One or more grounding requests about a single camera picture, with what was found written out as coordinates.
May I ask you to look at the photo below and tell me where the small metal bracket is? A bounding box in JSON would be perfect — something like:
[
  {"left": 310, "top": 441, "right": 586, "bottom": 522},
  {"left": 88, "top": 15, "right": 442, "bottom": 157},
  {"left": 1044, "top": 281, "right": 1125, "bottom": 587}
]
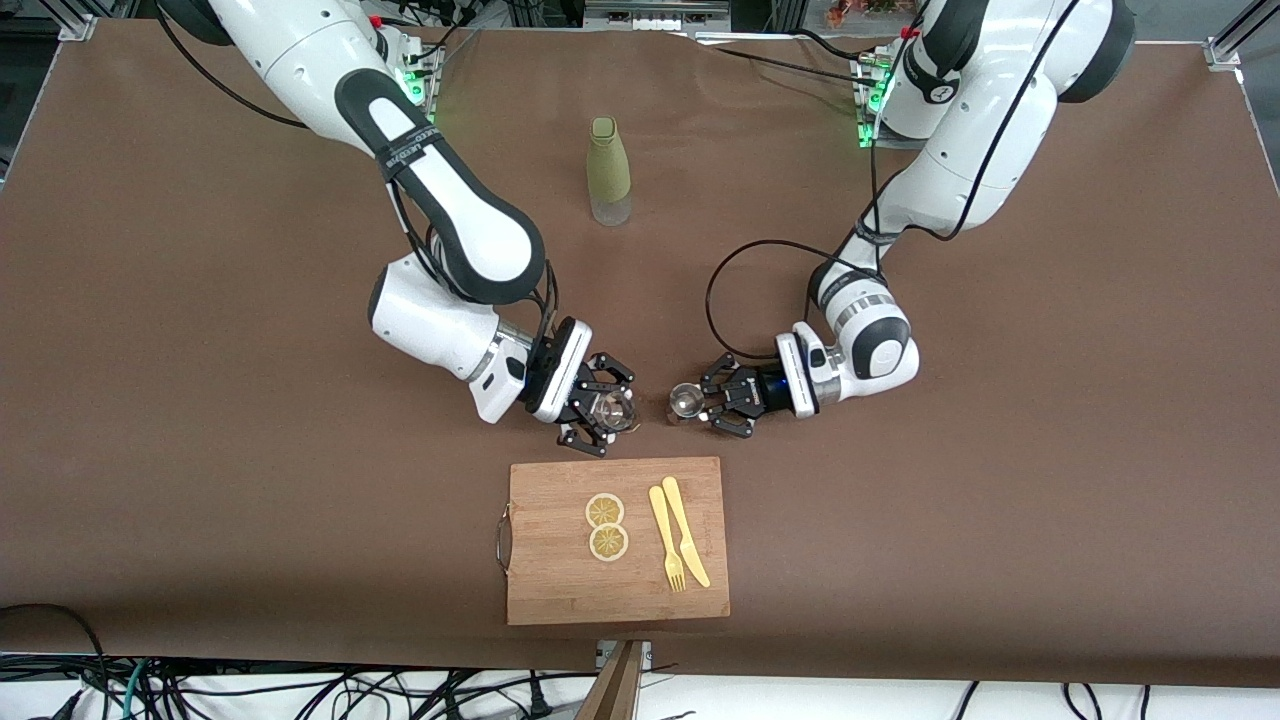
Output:
[{"left": 597, "top": 640, "right": 654, "bottom": 673}]

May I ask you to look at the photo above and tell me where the steel double jigger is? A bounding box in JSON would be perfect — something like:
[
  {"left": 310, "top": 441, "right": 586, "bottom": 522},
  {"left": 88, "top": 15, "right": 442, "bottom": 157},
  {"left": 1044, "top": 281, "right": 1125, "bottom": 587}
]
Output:
[{"left": 667, "top": 382, "right": 712, "bottom": 427}]

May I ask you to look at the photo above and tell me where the grey equipment box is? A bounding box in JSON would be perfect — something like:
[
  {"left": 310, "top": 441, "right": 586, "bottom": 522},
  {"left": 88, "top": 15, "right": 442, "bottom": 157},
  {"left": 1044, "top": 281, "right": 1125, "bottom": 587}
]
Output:
[{"left": 584, "top": 0, "right": 732, "bottom": 32}]

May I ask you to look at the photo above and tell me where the teal floor cable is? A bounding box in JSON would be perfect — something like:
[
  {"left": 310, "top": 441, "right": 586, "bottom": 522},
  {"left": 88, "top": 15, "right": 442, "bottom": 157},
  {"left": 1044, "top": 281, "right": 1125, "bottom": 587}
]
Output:
[{"left": 122, "top": 660, "right": 153, "bottom": 720}]

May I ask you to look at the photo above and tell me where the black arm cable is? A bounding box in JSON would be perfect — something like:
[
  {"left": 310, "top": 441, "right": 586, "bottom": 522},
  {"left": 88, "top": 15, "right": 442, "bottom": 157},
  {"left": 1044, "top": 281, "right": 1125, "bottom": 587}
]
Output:
[
  {"left": 155, "top": 0, "right": 561, "bottom": 349},
  {"left": 704, "top": 0, "right": 1083, "bottom": 363}
]

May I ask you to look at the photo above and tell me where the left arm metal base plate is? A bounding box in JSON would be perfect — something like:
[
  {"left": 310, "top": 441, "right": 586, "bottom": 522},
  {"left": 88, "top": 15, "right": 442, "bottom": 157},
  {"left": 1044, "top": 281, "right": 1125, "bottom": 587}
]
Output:
[{"left": 850, "top": 55, "right": 885, "bottom": 150}]

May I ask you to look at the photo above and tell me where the brown table cover sheet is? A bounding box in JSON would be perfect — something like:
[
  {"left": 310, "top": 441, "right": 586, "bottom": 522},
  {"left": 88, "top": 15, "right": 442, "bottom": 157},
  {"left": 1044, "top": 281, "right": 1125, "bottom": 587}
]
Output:
[{"left": 0, "top": 18, "right": 1280, "bottom": 691}]

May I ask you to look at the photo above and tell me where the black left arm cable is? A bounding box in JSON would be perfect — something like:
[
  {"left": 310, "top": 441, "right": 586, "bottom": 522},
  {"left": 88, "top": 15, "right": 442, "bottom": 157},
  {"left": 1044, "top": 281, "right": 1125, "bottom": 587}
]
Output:
[{"left": 704, "top": 0, "right": 1083, "bottom": 363}]

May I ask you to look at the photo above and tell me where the black floor cable loop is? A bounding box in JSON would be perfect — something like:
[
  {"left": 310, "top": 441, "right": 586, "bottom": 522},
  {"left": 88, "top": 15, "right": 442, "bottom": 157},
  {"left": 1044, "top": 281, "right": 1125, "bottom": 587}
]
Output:
[{"left": 0, "top": 603, "right": 113, "bottom": 720}]

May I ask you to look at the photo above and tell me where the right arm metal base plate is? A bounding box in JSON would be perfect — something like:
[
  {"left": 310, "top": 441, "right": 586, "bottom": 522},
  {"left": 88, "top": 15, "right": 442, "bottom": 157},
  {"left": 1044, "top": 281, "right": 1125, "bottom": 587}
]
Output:
[{"left": 398, "top": 42, "right": 443, "bottom": 113}]

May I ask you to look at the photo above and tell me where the clear glass cup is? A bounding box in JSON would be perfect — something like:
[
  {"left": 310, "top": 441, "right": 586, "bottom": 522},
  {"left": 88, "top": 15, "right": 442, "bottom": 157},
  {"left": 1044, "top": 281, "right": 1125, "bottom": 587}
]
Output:
[{"left": 590, "top": 388, "right": 639, "bottom": 434}]

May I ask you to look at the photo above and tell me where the wooden post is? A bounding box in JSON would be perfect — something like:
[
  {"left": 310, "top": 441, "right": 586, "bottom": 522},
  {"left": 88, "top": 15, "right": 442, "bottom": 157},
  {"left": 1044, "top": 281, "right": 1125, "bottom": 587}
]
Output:
[{"left": 578, "top": 641, "right": 646, "bottom": 720}]

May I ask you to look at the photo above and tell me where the black base cable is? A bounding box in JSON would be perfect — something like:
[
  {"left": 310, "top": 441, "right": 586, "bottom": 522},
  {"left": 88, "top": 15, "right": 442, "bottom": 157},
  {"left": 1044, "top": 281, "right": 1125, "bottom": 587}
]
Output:
[
  {"left": 415, "top": 5, "right": 483, "bottom": 63},
  {"left": 695, "top": 28, "right": 883, "bottom": 89}
]

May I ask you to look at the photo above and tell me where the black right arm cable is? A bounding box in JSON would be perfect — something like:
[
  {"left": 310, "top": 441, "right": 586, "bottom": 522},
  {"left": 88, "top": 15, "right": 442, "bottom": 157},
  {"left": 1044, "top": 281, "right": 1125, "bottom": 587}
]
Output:
[{"left": 155, "top": 0, "right": 561, "bottom": 349}]

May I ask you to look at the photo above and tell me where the green sleeved bottle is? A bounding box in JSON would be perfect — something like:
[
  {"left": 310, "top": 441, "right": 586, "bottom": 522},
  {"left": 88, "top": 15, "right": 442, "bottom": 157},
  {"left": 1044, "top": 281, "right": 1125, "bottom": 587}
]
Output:
[{"left": 586, "top": 116, "right": 633, "bottom": 228}]

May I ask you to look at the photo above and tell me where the yellow plastic fork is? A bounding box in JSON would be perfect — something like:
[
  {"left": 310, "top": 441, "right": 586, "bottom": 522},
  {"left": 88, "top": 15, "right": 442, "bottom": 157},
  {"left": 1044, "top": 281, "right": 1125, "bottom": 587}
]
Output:
[{"left": 648, "top": 485, "right": 688, "bottom": 593}]

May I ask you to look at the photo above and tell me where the yellow plastic knife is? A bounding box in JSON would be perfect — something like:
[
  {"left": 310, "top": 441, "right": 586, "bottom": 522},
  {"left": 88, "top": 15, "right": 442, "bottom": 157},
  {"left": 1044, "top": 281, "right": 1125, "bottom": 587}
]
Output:
[{"left": 661, "top": 476, "right": 712, "bottom": 589}]

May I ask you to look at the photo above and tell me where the bamboo cutting board with handle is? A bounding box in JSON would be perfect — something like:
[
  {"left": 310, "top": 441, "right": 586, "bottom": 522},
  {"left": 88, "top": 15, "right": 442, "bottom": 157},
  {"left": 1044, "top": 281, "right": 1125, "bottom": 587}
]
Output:
[{"left": 496, "top": 456, "right": 731, "bottom": 627}]

